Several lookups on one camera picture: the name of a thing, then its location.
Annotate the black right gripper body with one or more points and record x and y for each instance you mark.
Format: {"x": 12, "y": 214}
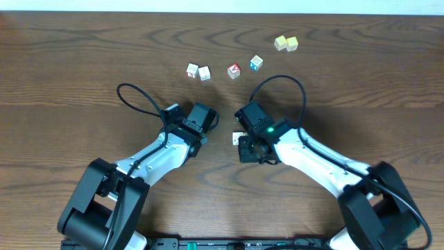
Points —
{"x": 250, "y": 153}

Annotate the wooden block with dots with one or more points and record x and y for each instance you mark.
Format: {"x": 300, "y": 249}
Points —
{"x": 236, "y": 136}

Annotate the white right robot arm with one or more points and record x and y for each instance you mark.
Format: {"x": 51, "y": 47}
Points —
{"x": 377, "y": 208}

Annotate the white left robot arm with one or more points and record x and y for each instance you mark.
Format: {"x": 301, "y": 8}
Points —
{"x": 105, "y": 207}

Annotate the wooden block red A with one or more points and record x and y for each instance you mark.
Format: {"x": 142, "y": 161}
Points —
{"x": 234, "y": 71}

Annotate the wooden block blue X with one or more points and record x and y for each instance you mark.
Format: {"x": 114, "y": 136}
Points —
{"x": 256, "y": 62}

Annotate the wooden block blue T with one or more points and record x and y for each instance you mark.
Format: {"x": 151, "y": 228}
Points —
{"x": 204, "y": 73}

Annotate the wooden block red 3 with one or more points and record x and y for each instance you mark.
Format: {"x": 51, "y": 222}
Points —
{"x": 192, "y": 70}

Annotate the yellow wooden block left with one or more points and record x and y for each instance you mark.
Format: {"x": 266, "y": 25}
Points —
{"x": 280, "y": 43}

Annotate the yellow wooden block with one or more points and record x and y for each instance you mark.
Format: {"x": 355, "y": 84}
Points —
{"x": 280, "y": 43}
{"x": 292, "y": 43}

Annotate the yellow wooden block right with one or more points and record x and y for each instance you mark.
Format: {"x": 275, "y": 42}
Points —
{"x": 292, "y": 43}

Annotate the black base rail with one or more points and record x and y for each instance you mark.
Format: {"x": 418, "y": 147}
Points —
{"x": 250, "y": 244}

